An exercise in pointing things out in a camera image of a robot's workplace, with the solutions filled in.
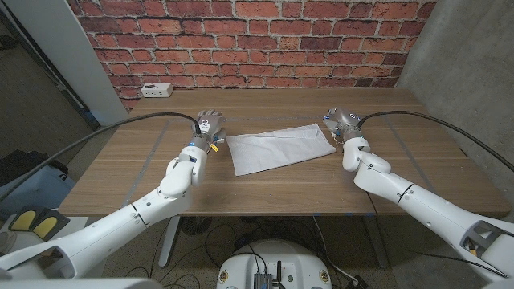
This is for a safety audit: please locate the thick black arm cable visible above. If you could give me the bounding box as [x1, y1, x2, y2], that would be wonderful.
[0, 112, 202, 201]
[355, 110, 514, 173]

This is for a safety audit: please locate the red brick printed backdrop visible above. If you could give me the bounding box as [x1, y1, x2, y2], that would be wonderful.
[66, 0, 438, 112]

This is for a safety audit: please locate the black bag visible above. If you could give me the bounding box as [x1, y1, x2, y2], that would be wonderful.
[0, 150, 69, 188]

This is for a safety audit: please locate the grey table leg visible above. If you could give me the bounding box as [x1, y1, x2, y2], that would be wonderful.
[363, 216, 390, 269]

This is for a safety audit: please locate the blue storage box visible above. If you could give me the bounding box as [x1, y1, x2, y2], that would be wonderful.
[0, 163, 76, 218]

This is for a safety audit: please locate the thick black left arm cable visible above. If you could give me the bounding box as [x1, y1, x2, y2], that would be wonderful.
[0, 112, 202, 201]

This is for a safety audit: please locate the black round fan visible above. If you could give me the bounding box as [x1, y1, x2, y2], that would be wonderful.
[179, 216, 213, 237]

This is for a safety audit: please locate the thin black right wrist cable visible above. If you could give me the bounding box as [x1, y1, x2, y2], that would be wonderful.
[365, 191, 508, 279]

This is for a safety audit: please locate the white handkerchief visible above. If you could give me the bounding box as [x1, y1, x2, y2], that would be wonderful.
[225, 122, 337, 177]

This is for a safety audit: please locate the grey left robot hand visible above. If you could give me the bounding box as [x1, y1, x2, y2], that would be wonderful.
[194, 109, 227, 143]

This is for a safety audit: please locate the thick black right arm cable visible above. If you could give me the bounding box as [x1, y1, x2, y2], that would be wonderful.
[355, 110, 514, 173]

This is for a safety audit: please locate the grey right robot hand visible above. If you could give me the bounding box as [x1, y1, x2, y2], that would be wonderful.
[322, 106, 363, 140]

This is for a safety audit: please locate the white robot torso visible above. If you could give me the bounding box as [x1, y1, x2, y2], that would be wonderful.
[216, 238, 333, 289]

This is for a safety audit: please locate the grey sneaker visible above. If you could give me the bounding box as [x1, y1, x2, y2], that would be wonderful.
[0, 231, 17, 255]

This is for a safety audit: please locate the yellow black foot pedal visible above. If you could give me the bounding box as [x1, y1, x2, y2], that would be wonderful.
[31, 208, 71, 242]
[8, 206, 41, 232]

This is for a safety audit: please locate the white table leg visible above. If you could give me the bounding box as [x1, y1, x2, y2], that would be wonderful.
[158, 216, 181, 268]

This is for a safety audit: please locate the white power strip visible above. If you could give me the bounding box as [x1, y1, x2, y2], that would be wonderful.
[140, 83, 174, 99]

